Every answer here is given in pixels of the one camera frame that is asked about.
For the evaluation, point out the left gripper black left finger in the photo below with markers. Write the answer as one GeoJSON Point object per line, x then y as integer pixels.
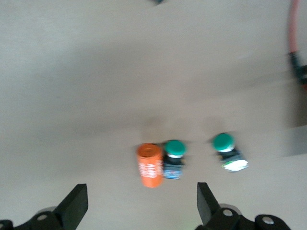
{"type": "Point", "coordinates": [74, 206]}

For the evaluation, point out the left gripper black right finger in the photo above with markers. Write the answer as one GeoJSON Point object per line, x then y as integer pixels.
{"type": "Point", "coordinates": [206, 203]}

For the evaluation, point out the green mushroom push button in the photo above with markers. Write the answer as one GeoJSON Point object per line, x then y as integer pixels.
{"type": "Point", "coordinates": [225, 148]}
{"type": "Point", "coordinates": [174, 155]}

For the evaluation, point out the orange cylinder white print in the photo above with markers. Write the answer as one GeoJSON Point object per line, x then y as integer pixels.
{"type": "Point", "coordinates": [149, 165]}

